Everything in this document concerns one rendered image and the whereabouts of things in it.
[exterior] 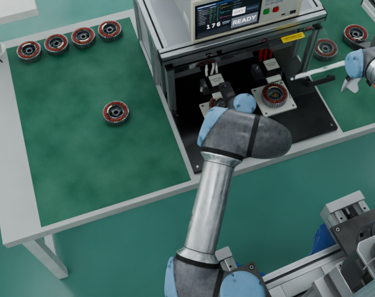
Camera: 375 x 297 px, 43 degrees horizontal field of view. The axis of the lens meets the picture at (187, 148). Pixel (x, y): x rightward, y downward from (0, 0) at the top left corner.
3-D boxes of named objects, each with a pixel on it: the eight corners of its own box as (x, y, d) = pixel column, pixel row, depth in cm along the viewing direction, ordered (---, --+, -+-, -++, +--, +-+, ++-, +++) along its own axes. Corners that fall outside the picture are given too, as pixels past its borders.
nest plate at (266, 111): (296, 108, 204) (296, 106, 203) (264, 118, 202) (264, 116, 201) (282, 81, 211) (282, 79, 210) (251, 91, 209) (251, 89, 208)
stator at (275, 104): (289, 106, 203) (291, 101, 200) (265, 110, 202) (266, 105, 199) (282, 85, 208) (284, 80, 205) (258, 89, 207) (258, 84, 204)
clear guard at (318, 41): (347, 81, 181) (351, 71, 176) (289, 98, 178) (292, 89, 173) (309, 21, 196) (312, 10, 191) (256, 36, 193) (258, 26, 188)
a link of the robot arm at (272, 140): (303, 123, 120) (290, 127, 168) (260, 114, 122) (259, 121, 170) (292, 168, 121) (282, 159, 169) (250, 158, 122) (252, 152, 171)
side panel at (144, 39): (161, 83, 214) (156, 33, 186) (155, 85, 214) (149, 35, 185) (144, 38, 227) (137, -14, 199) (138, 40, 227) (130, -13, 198)
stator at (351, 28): (339, 30, 227) (341, 24, 224) (362, 28, 228) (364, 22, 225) (345, 48, 222) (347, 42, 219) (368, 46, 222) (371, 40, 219)
